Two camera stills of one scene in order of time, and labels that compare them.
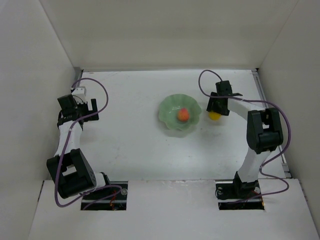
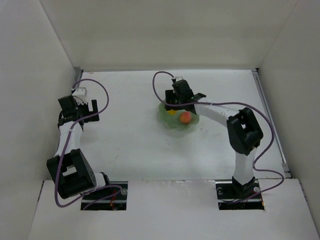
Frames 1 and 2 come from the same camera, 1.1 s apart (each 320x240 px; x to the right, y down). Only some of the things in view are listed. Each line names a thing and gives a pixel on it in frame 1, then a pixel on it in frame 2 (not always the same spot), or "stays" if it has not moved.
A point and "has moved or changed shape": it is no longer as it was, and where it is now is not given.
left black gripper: x=88 y=111 stays
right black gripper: x=215 y=105 -> x=173 y=100
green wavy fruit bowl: x=169 y=107 stays
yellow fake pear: x=214 y=116 has moved or changed shape
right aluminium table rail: x=286 y=169 stays
